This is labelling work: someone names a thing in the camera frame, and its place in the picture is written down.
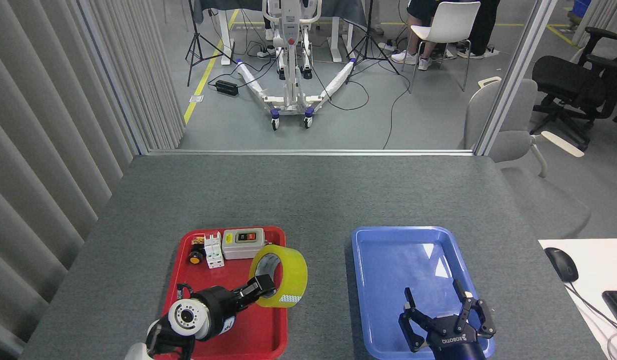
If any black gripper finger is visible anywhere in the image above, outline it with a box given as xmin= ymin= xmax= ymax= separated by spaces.
xmin=398 ymin=287 xmax=438 ymax=354
xmin=236 ymin=295 xmax=264 ymax=313
xmin=452 ymin=278 xmax=497 ymax=340
xmin=232 ymin=274 xmax=278 ymax=304

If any standing person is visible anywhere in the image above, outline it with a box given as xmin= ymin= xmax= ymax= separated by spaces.
xmin=456 ymin=0 xmax=501 ymax=59

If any red plastic tray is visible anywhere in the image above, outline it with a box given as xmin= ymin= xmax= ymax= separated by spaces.
xmin=153 ymin=225 xmax=288 ymax=360

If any seated person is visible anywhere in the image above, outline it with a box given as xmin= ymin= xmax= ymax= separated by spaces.
xmin=391 ymin=0 xmax=439 ymax=71

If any black office chair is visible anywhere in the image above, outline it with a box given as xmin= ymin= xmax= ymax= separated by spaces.
xmin=531 ymin=26 xmax=617 ymax=151

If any blue plastic tray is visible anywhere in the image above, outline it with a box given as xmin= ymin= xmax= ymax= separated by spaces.
xmin=351 ymin=226 xmax=495 ymax=360

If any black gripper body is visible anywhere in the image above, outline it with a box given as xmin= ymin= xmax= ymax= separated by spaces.
xmin=196 ymin=286 xmax=240 ymax=342
xmin=426 ymin=324 xmax=488 ymax=360

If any grey switch box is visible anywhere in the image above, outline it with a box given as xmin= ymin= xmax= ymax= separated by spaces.
xmin=222 ymin=228 xmax=266 ymax=260

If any black mouse cable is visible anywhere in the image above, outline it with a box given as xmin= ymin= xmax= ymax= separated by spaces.
xmin=568 ymin=281 xmax=617 ymax=337

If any white wheeled stand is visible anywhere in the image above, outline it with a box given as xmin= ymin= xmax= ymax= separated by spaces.
xmin=235 ymin=0 xmax=358 ymax=132

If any black computer mouse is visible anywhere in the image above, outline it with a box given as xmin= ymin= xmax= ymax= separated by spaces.
xmin=545 ymin=247 xmax=579 ymax=283

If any yellow tape roll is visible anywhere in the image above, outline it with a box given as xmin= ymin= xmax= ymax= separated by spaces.
xmin=249 ymin=244 xmax=308 ymax=309

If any yellow push button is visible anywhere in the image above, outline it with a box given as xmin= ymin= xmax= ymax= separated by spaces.
xmin=188 ymin=236 xmax=206 ymax=265

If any silver table edge rail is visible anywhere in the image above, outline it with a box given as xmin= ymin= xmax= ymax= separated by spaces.
xmin=147 ymin=149 xmax=477 ymax=157

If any silver post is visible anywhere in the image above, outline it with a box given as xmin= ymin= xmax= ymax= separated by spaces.
xmin=474 ymin=0 xmax=559 ymax=157

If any white plastic chair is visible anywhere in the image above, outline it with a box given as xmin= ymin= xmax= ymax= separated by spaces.
xmin=407 ymin=1 xmax=482 ymax=94

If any grey office chair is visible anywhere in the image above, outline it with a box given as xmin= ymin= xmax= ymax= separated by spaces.
xmin=458 ymin=76 xmax=592 ymax=240

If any black floor cable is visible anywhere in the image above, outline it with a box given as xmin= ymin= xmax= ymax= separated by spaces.
xmin=382 ymin=75 xmax=410 ymax=150

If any black tripod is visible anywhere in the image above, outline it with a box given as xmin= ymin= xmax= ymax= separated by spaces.
xmin=185 ymin=0 xmax=238 ymax=87
xmin=345 ymin=0 xmax=401 ymax=85

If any white circuit breaker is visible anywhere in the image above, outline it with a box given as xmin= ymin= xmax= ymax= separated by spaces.
xmin=204 ymin=231 xmax=225 ymax=269

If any white desk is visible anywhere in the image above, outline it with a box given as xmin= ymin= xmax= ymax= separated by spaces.
xmin=538 ymin=238 xmax=617 ymax=360

